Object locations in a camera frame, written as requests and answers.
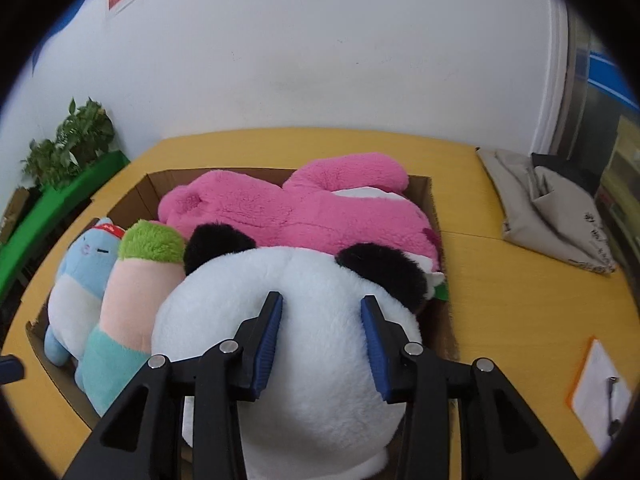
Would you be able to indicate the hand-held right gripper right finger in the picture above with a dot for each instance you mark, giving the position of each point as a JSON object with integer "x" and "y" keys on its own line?
{"x": 377, "y": 355}

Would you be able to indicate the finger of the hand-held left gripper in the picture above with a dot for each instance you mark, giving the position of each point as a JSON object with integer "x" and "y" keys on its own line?
{"x": 10, "y": 369}

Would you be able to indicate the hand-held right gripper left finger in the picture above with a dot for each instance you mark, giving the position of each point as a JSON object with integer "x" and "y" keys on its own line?
{"x": 265, "y": 355}

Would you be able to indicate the white panda plush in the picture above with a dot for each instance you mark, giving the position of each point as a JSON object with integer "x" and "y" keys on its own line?
{"x": 310, "y": 280}

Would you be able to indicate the blue plush cat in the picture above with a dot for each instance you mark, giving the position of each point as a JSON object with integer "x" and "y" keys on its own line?
{"x": 75, "y": 280}

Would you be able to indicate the green-haired plush doll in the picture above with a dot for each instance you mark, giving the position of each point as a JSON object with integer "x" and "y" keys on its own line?
{"x": 130, "y": 300}

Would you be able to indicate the pink plush bear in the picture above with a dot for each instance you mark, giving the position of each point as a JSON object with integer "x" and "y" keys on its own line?
{"x": 300, "y": 205}

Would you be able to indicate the cardboard box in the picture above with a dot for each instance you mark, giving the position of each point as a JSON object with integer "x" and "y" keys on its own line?
{"x": 434, "y": 200}

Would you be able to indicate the green planter box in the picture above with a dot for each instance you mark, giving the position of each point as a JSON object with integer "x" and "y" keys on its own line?
{"x": 65, "y": 200}

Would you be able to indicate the grey cloth bag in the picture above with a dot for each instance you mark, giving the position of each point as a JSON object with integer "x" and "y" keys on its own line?
{"x": 530, "y": 210}

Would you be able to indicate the white paper sheet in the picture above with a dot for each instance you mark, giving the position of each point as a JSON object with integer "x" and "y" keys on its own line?
{"x": 592, "y": 390}

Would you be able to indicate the green potted plant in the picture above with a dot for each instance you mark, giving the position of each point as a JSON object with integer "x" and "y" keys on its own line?
{"x": 70, "y": 145}

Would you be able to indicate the silver pen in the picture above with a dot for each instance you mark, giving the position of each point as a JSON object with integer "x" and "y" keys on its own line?
{"x": 614, "y": 405}

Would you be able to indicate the metal shelf rack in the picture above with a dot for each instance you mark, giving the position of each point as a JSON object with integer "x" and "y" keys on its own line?
{"x": 622, "y": 185}

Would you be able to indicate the blue window banner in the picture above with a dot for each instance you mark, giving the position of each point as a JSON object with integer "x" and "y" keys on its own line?
{"x": 612, "y": 77}

